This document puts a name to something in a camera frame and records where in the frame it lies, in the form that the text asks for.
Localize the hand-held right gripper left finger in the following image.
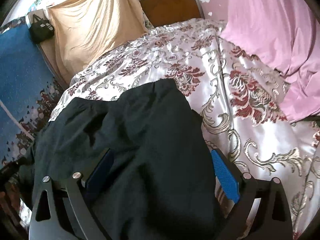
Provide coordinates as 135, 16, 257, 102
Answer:
30, 148, 115, 240

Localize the colourful wall poster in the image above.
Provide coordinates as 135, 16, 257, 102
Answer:
26, 0, 43, 13

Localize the dark green jacket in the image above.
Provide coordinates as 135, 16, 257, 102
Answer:
17, 78, 225, 240

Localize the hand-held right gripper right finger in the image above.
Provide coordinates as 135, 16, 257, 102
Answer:
211, 148, 293, 240

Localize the wooden headboard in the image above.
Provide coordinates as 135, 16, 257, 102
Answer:
139, 0, 205, 28

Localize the floral satin bedspread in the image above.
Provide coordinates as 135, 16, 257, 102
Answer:
15, 17, 320, 240

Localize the black bag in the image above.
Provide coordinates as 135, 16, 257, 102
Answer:
29, 14, 55, 44

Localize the white pole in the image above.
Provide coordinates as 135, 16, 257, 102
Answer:
0, 101, 35, 140

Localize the pink bed sheet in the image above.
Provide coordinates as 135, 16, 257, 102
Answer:
219, 0, 320, 123

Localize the blue patterned carpet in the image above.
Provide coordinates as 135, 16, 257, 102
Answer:
0, 17, 66, 173

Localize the beige draped cloth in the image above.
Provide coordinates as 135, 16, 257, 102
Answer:
46, 0, 150, 85

